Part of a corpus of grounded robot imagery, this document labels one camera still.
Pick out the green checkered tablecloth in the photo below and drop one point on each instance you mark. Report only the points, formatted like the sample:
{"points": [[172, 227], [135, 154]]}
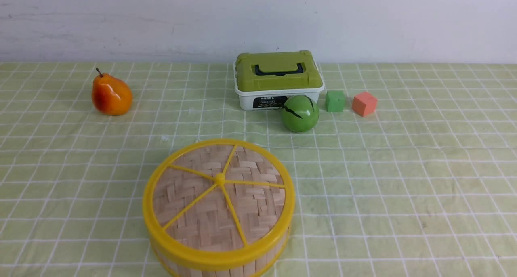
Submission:
{"points": [[423, 187]]}

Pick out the orange foam cube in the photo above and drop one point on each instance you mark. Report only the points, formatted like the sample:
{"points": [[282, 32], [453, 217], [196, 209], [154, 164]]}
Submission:
{"points": [[364, 104]]}

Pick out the green toy ball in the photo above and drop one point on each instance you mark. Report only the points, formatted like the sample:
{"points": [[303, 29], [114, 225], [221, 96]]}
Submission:
{"points": [[300, 113]]}

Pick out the orange toy pear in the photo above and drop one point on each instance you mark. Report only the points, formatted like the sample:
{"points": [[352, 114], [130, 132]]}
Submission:
{"points": [[110, 95]]}

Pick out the green foam cube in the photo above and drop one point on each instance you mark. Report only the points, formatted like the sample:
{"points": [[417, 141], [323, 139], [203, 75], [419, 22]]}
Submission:
{"points": [[335, 101]]}

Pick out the yellow rimmed woven steamer lid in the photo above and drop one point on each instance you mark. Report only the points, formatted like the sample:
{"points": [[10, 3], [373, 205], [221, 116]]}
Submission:
{"points": [[220, 202]]}

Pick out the green lidded white storage box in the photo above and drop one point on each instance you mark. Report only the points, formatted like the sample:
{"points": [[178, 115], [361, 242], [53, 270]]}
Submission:
{"points": [[266, 80]]}

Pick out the yellow rimmed bamboo steamer basket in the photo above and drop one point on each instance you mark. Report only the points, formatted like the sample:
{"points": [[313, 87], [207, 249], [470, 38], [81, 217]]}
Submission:
{"points": [[255, 268]]}

